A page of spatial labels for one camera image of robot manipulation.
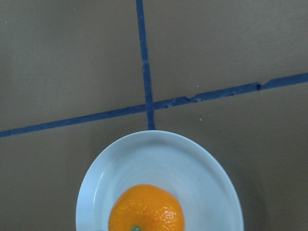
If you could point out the orange mandarin fruit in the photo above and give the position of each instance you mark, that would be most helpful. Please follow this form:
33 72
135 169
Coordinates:
146 207

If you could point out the light blue plate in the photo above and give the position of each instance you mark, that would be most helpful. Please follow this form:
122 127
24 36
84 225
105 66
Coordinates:
169 161

